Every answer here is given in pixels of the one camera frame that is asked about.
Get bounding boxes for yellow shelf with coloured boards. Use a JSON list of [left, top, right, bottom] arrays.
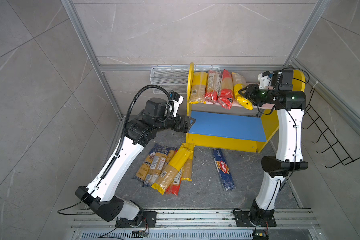
[[186, 70, 305, 153]]

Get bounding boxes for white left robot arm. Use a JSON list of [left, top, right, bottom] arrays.
[[75, 94, 195, 224]]

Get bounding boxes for blue clear spaghetti bag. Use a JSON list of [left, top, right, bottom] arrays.
[[144, 145, 169, 187]]

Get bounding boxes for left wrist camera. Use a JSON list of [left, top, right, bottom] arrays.
[[169, 91, 184, 118]]

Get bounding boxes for blue Ankara spaghetti bag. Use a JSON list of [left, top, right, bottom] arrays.
[[134, 144, 161, 183]]

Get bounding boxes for red labelled spaghetti bag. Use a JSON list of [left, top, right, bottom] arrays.
[[205, 70, 222, 104]]

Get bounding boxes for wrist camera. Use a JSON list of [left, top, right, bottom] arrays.
[[257, 70, 294, 91], [169, 91, 184, 118]]

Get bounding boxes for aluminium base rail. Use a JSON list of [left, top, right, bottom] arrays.
[[64, 209, 325, 240]]

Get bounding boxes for black wire hook rack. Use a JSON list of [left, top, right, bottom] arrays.
[[303, 89, 360, 169]]

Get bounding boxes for yellow Pastatime spaghetti bag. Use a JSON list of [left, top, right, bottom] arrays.
[[230, 71, 254, 111]]

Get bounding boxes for yellow topped spaghetti bag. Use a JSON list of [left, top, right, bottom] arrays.
[[189, 72, 208, 104]]

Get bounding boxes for red clear spaghetti bag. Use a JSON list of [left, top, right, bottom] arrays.
[[166, 170, 183, 196]]

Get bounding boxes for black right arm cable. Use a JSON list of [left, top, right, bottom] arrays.
[[253, 67, 310, 229]]

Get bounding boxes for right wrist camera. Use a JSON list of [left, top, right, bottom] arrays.
[[257, 70, 294, 91]]

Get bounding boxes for short yellow spaghetti bag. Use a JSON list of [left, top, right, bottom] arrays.
[[182, 154, 194, 182]]

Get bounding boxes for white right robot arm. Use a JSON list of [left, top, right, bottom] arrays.
[[239, 84, 308, 227]]

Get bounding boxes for blue Barilla spaghetti box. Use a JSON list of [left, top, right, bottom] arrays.
[[212, 149, 236, 191]]

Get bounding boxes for black corrugated cable conduit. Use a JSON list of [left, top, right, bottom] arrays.
[[100, 84, 172, 178]]

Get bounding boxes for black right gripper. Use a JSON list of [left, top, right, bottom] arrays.
[[238, 83, 277, 106]]

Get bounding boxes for long yellow spaghetti bag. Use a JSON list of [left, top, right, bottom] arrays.
[[152, 143, 195, 195]]

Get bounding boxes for white wire mesh basket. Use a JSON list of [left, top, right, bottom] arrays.
[[149, 66, 221, 95]]

